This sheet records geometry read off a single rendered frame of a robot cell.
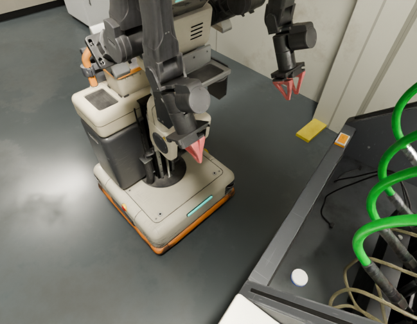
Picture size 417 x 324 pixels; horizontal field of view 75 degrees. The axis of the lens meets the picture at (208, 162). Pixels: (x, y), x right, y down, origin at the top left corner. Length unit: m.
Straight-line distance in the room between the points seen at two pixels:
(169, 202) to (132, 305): 0.55
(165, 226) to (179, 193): 0.20
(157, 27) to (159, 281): 1.33
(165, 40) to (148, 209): 1.06
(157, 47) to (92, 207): 1.49
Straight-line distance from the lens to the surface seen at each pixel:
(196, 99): 0.59
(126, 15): 0.68
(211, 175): 1.61
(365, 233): 0.45
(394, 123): 0.61
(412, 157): 0.65
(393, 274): 0.71
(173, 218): 1.47
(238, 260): 1.67
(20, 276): 1.91
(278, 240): 0.68
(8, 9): 4.90
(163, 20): 0.59
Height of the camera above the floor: 1.54
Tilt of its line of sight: 49 degrees down
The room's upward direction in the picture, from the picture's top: 1 degrees clockwise
